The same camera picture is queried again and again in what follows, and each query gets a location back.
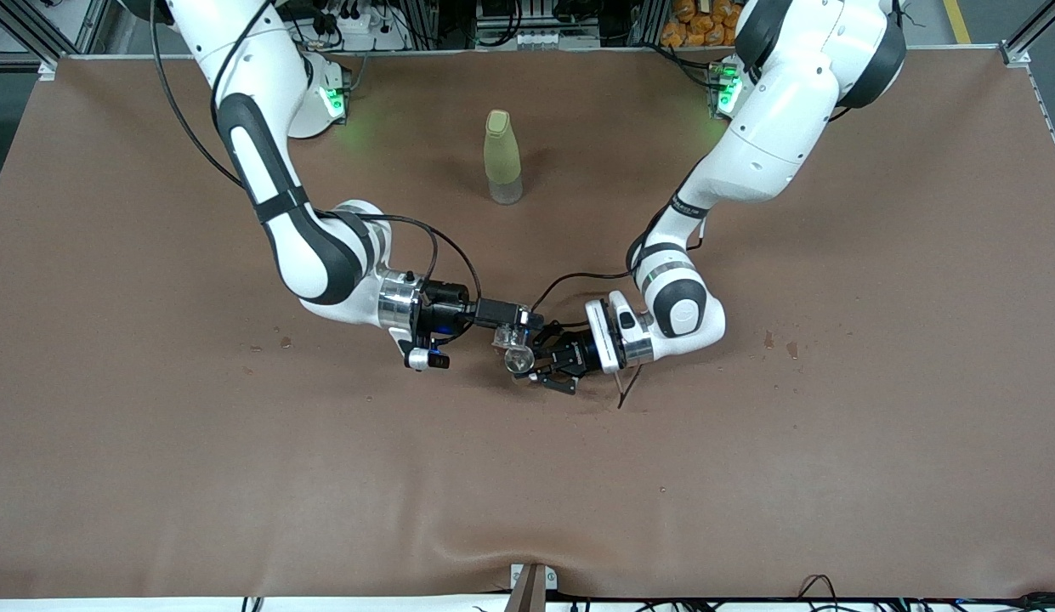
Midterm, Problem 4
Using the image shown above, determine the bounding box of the small clear glass cup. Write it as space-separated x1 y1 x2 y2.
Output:
491 323 536 358

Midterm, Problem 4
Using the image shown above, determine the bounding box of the brown table cover sheet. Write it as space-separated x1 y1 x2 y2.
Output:
0 47 1055 600

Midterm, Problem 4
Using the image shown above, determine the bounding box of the green bottle with clear base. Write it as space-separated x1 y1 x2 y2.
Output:
483 109 525 206

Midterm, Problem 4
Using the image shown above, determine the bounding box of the white power strip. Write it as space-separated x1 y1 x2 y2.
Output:
310 4 409 52

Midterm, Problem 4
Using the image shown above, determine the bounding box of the orange packaged snacks pile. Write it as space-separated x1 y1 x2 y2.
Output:
661 0 745 48

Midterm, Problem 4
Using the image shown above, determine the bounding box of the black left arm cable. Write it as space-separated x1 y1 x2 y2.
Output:
530 217 706 411

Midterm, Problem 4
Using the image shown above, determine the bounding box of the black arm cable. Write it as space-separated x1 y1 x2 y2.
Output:
149 0 483 343
530 217 706 411

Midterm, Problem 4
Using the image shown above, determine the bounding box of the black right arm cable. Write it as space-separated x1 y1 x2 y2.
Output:
149 0 483 343

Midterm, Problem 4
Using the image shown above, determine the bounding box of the metal table edge bracket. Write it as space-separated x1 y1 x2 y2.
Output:
510 564 559 593

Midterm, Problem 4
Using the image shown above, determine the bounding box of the dark brown support post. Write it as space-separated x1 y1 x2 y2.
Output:
504 565 547 612

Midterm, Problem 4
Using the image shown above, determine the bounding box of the aluminium frame profile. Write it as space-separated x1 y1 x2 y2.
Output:
1001 0 1055 67
0 0 111 82

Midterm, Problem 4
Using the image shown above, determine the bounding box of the black cable bundle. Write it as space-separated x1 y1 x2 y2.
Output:
544 575 1055 612

